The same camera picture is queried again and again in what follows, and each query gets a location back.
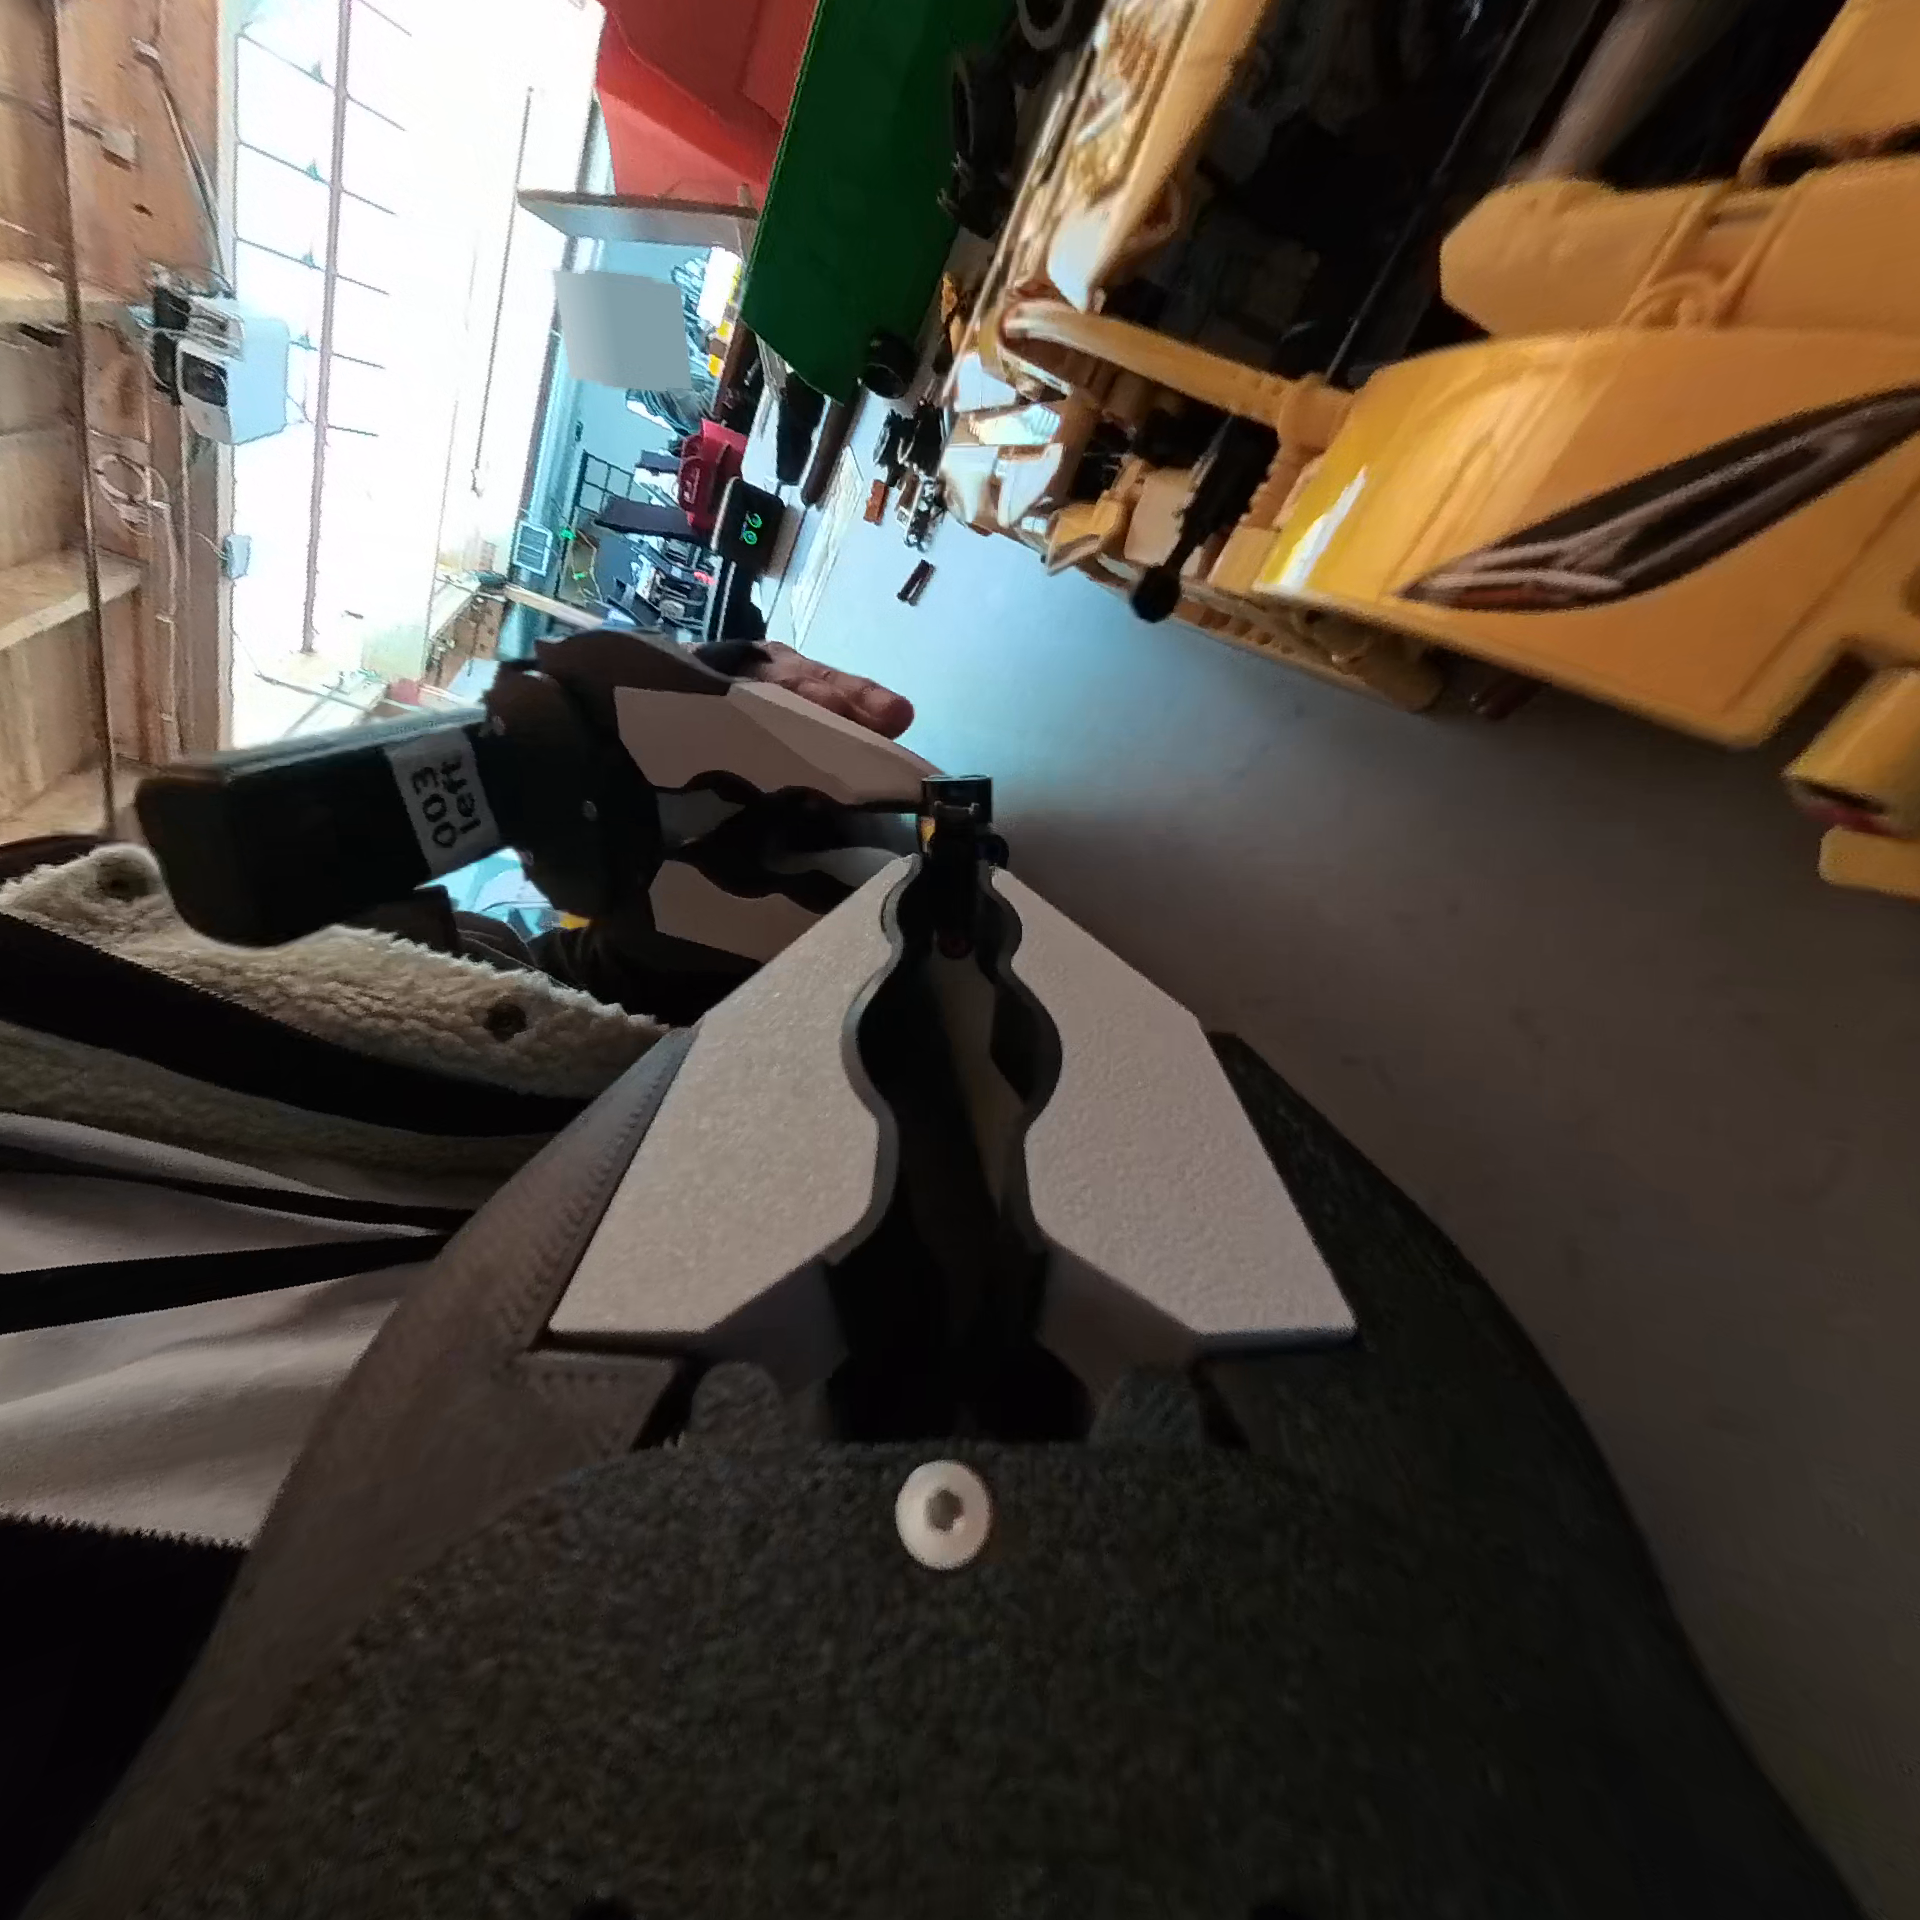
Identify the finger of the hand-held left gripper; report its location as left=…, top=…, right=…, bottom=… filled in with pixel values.
left=657, top=817, right=906, bottom=975
left=620, top=680, right=944, bottom=816

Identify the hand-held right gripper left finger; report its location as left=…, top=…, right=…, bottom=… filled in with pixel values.
left=546, top=857, right=925, bottom=1344

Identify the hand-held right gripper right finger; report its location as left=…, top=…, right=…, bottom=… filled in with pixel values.
left=978, top=868, right=1360, bottom=1348

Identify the small black yellow brick assembly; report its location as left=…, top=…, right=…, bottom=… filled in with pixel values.
left=915, top=770, right=1014, bottom=873

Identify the pile of yellow black bricks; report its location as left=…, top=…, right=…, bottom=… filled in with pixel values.
left=866, top=402, right=959, bottom=607

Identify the yellow toy brick car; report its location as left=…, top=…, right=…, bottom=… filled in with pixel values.
left=940, top=0, right=1920, bottom=904

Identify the grey desk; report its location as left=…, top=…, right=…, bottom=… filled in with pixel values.
left=779, top=391, right=1920, bottom=1920

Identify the person's left hand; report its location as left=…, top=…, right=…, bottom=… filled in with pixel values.
left=751, top=642, right=923, bottom=741

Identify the black fleece-lined jacket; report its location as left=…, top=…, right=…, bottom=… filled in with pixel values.
left=0, top=837, right=677, bottom=1920

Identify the small device with green display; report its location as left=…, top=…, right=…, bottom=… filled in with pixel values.
left=705, top=478, right=792, bottom=583

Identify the dark red bag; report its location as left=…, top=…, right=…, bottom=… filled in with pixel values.
left=677, top=421, right=753, bottom=521

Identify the bright tall window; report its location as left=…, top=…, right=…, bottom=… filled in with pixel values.
left=223, top=0, right=603, bottom=705

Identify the green plastic bin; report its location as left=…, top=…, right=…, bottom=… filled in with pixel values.
left=740, top=0, right=1023, bottom=402

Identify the white shirt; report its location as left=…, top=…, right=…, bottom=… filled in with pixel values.
left=0, top=1113, right=451, bottom=1546

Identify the red plastic bin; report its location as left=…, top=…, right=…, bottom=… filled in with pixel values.
left=594, top=0, right=824, bottom=205

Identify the grey wall box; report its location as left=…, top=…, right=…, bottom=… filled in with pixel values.
left=152, top=283, right=292, bottom=444

